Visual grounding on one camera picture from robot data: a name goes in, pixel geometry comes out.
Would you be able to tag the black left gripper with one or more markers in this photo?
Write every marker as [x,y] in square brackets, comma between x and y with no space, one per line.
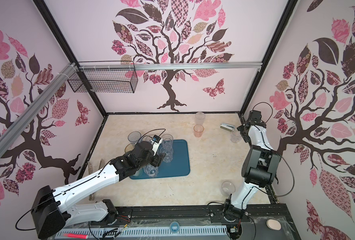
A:
[158,159]

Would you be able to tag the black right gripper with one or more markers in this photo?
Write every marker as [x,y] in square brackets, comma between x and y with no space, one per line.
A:
[241,127]

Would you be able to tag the yellow translucent glass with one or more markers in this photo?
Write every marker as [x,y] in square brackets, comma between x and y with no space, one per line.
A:
[129,147]

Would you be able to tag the clear cup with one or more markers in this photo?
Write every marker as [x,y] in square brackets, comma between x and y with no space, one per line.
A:
[151,171]
[235,136]
[199,118]
[168,154]
[168,141]

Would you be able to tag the tall blue translucent cup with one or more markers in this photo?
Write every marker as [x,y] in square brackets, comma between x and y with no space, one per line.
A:
[134,137]

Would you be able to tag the dark teal plastic tray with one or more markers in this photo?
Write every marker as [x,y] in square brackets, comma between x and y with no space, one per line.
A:
[178,167]

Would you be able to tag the clear glass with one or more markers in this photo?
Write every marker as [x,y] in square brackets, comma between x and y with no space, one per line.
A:
[147,138]
[227,188]

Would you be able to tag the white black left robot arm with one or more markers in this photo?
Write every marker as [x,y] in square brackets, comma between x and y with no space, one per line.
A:
[51,209]

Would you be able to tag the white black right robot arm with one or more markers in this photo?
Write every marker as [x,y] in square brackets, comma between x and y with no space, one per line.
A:
[259,167]

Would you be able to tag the silver metal box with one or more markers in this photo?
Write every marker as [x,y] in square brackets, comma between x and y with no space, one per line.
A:
[227,127]

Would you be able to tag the wooden tongs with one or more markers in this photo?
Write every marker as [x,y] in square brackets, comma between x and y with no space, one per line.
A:
[92,169]

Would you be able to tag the pink translucent cup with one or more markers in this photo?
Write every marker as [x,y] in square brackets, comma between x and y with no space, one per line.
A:
[198,130]

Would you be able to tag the blue tape roll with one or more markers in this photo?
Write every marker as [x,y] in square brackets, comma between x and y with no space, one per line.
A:
[174,227]

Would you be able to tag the beige round disc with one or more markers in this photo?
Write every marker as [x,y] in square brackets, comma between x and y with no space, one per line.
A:
[273,224]

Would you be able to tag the pink marker pen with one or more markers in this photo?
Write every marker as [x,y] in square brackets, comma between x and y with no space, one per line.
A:
[76,236]

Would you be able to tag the black wire basket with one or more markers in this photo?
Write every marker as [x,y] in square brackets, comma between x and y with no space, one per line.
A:
[104,77]

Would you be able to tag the aluminium rail back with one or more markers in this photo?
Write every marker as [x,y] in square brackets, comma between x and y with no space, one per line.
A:
[155,67]

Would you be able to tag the aluminium rail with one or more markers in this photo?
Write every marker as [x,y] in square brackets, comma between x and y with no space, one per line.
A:
[18,126]
[155,67]

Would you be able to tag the grey slotted cable duct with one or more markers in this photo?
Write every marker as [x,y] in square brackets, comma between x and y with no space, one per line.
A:
[147,233]

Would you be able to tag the aluminium rail left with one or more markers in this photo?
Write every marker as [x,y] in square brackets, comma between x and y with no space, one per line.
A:
[18,126]

